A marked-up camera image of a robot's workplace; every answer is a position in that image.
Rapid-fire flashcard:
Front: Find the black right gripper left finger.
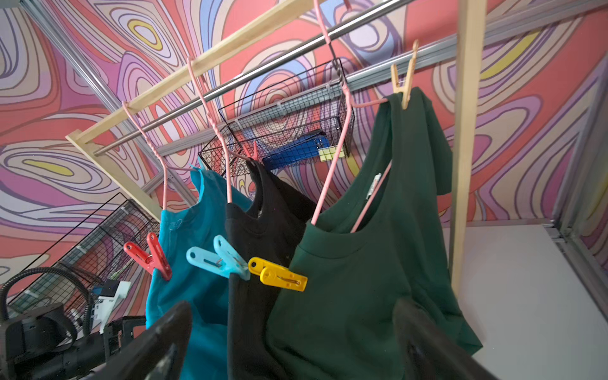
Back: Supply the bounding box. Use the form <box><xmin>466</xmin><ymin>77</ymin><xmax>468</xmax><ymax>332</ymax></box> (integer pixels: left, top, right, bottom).
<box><xmin>85</xmin><ymin>301</ymin><xmax>193</xmax><ymax>379</ymax></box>

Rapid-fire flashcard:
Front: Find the wooden clothes rack frame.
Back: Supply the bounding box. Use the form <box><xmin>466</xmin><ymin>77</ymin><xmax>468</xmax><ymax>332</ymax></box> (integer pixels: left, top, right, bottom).
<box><xmin>66</xmin><ymin>1</ymin><xmax>487</xmax><ymax>292</ymax></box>

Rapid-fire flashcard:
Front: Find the pink hanger of green shirt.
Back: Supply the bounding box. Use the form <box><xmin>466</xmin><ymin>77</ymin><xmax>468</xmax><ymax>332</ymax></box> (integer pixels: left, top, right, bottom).
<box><xmin>310</xmin><ymin>0</ymin><xmax>394</xmax><ymax>234</ymax></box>

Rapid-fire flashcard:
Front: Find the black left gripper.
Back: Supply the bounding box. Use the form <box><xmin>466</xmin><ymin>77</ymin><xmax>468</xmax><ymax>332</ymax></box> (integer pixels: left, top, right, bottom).
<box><xmin>102</xmin><ymin>316</ymin><xmax>147</xmax><ymax>363</ymax></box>

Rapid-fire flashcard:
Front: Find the blue item in basket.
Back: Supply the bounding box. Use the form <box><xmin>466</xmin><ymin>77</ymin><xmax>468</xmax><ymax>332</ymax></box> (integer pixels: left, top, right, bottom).
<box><xmin>262</xmin><ymin>130</ymin><xmax>329</xmax><ymax>170</ymax></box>

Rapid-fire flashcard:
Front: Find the red plastic clothespin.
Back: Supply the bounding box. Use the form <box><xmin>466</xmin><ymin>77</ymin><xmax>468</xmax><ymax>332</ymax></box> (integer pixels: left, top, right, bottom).
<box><xmin>123</xmin><ymin>233</ymin><xmax>173</xmax><ymax>281</ymax></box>

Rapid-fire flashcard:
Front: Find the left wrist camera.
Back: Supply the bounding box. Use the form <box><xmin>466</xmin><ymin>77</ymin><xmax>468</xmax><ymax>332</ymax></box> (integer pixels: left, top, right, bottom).
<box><xmin>93</xmin><ymin>280</ymin><xmax>131</xmax><ymax>334</ymax></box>

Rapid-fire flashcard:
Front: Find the yellow plastic clothespin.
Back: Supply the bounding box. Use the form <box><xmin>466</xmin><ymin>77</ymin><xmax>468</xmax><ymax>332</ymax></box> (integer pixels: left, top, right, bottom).
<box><xmin>248</xmin><ymin>257</ymin><xmax>308</xmax><ymax>292</ymax></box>

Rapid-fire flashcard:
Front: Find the black wire basket wall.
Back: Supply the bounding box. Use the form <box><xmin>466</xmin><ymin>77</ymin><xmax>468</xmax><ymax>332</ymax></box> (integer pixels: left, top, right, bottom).
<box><xmin>199</xmin><ymin>61</ymin><xmax>346</xmax><ymax>177</ymax></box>
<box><xmin>0</xmin><ymin>192</ymin><xmax>161</xmax><ymax>329</ymax></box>

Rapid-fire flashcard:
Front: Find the pink hanger of teal shirt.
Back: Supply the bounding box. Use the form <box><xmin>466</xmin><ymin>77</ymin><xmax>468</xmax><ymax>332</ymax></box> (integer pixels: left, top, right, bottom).
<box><xmin>122</xmin><ymin>101</ymin><xmax>173</xmax><ymax>211</ymax></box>

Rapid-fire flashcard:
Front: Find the wooden clothespin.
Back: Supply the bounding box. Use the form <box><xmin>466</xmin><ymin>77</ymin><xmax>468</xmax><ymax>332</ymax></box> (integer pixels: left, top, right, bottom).
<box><xmin>390</xmin><ymin>40</ymin><xmax>420</xmax><ymax>110</ymax></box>

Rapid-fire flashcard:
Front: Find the teal t-shirt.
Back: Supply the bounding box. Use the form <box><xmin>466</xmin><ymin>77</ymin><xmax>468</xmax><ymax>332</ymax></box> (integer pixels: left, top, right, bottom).
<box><xmin>146</xmin><ymin>169</ymin><xmax>229</xmax><ymax>379</ymax></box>

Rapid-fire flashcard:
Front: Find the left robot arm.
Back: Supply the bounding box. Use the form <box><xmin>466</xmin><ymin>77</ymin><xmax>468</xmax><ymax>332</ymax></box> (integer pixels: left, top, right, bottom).
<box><xmin>1</xmin><ymin>266</ymin><xmax>147</xmax><ymax>379</ymax></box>

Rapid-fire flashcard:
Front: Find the black t-shirt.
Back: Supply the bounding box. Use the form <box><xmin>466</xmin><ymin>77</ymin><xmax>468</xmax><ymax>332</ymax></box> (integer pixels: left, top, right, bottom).
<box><xmin>225</xmin><ymin>160</ymin><xmax>315</xmax><ymax>379</ymax></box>

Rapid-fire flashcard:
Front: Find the light blue plastic clothespin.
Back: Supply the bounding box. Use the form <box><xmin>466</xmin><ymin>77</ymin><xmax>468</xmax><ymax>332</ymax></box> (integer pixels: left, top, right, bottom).
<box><xmin>186</xmin><ymin>235</ymin><xmax>250</xmax><ymax>281</ymax></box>

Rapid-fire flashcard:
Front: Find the black wire basket back wall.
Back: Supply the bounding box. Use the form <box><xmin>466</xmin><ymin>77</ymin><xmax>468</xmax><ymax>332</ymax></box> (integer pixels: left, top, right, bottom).
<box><xmin>199</xmin><ymin>61</ymin><xmax>346</xmax><ymax>177</ymax></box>

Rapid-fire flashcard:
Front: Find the dark green t-shirt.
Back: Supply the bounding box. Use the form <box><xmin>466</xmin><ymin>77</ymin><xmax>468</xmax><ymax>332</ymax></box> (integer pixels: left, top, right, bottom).
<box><xmin>265</xmin><ymin>88</ymin><xmax>482</xmax><ymax>379</ymax></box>

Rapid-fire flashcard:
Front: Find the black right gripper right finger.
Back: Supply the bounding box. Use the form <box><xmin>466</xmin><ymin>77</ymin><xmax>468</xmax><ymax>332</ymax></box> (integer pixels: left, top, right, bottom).
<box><xmin>393</xmin><ymin>299</ymin><xmax>495</xmax><ymax>380</ymax></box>

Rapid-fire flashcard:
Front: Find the pink hanger of black shirt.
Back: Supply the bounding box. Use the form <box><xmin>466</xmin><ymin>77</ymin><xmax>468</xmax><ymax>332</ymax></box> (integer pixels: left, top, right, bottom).
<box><xmin>187</xmin><ymin>56</ymin><xmax>250</xmax><ymax>204</ymax></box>

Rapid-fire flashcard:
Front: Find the black wire basket left wall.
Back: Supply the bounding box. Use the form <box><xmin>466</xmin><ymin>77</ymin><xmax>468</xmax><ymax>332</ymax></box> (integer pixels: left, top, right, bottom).
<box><xmin>0</xmin><ymin>192</ymin><xmax>161</xmax><ymax>329</ymax></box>

